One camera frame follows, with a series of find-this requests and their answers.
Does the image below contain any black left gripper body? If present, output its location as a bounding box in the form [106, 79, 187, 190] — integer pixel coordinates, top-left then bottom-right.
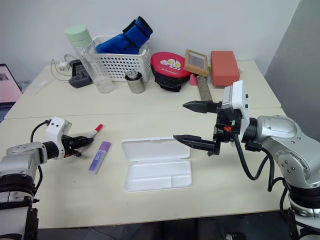
[61, 134, 83, 158]

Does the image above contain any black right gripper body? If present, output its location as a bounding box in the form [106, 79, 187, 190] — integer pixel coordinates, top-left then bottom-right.
[208, 100, 243, 157]

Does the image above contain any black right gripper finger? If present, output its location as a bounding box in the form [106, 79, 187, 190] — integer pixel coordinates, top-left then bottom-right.
[182, 99, 219, 115]
[172, 134, 217, 153]

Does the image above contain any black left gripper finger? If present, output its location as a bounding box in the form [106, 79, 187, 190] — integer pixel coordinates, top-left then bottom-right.
[72, 135, 95, 144]
[72, 141, 94, 152]

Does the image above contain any red marker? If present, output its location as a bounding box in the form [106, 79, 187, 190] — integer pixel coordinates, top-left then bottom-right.
[87, 123, 104, 140]

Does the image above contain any purple highlighter marker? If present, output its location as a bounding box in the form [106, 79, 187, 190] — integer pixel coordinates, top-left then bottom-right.
[87, 140, 113, 175]

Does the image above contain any white plastic pencil case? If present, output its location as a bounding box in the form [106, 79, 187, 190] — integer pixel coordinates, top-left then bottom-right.
[120, 136, 193, 194]

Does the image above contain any orange red rectangular box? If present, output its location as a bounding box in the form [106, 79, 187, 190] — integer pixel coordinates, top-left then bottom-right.
[210, 50, 242, 89]

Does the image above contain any red black lidded container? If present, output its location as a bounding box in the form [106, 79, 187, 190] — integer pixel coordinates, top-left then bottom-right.
[150, 51, 192, 93]

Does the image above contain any grey desktop device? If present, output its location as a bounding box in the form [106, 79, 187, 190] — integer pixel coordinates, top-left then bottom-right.
[68, 59, 93, 89]

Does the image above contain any silver metal cylinder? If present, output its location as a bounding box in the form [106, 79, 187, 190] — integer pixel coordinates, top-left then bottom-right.
[124, 70, 147, 94]

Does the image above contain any white charger plug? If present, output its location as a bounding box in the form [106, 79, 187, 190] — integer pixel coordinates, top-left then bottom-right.
[57, 60, 70, 72]

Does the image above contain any white perforated plastic basket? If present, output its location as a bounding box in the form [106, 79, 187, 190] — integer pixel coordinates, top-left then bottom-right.
[82, 35, 152, 83]

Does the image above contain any open laptop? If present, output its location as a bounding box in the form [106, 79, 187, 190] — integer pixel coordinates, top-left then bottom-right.
[0, 63, 24, 121]

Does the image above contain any clear bottle with green cap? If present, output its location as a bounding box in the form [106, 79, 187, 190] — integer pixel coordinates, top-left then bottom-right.
[64, 24, 116, 94]

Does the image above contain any blue folded fabric bag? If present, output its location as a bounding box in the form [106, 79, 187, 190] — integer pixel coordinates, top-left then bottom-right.
[95, 15, 154, 55]

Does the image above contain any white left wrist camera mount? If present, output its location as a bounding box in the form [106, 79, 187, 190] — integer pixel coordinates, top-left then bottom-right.
[44, 116, 73, 160]

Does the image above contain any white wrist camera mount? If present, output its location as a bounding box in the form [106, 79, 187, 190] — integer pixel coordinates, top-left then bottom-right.
[222, 79, 251, 148]
[44, 116, 73, 160]

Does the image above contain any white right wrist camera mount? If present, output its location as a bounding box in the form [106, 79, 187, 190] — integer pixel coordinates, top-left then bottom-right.
[222, 79, 251, 148]

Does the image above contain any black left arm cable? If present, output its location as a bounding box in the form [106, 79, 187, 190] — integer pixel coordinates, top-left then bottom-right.
[30, 120, 51, 144]

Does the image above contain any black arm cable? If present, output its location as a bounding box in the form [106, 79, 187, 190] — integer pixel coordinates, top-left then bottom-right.
[30, 120, 51, 144]
[232, 131, 286, 193]

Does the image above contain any wooden picture frame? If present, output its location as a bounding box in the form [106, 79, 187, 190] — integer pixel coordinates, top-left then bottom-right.
[183, 48, 210, 77]

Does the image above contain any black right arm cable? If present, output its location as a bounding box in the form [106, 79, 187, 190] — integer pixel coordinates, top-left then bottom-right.
[232, 131, 286, 193]

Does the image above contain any white charger with cable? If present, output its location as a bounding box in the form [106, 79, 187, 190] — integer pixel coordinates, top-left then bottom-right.
[50, 53, 76, 82]

